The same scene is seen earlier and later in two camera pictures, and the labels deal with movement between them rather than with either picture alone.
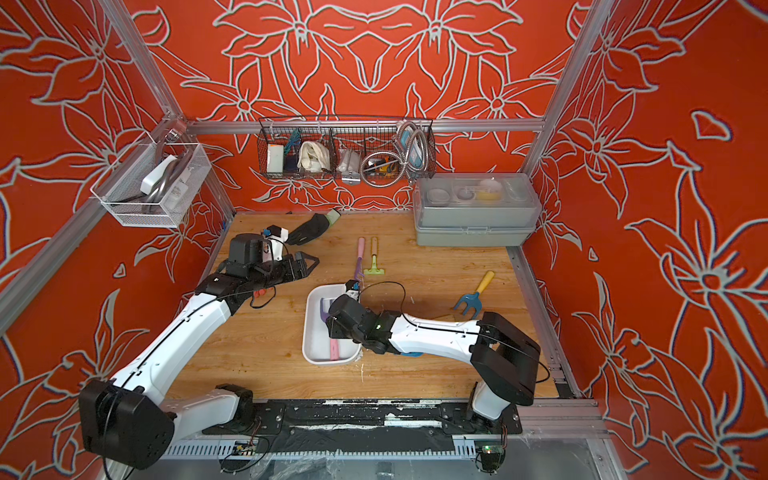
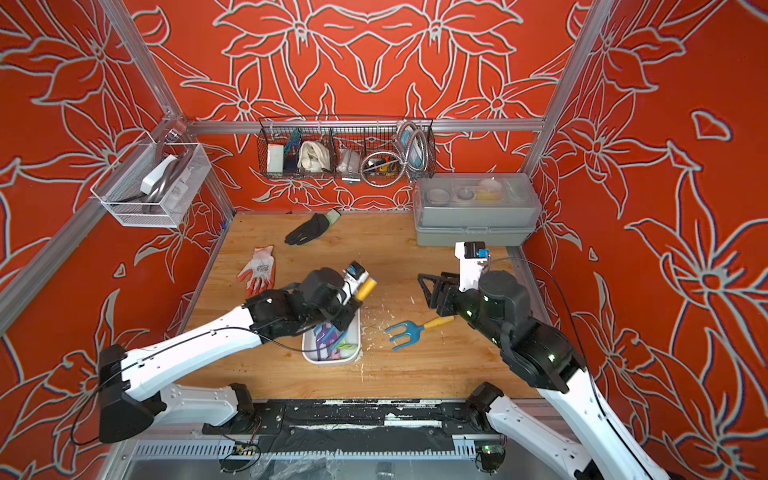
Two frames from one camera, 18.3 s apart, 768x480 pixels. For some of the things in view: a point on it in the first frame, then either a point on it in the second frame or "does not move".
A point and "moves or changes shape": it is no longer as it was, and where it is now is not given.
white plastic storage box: (316, 339) does not move
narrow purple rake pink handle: (358, 273) -> (328, 336)
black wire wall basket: (347, 147) does not move
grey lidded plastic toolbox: (476, 209) does not move
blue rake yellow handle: (474, 300) moves or changes shape
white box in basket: (275, 158) does not move
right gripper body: (338, 331) -> (467, 305)
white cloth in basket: (314, 156) does not move
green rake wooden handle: (374, 270) -> (345, 345)
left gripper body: (272, 272) -> (342, 315)
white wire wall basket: (153, 183) does not move
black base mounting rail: (369, 417) does not move
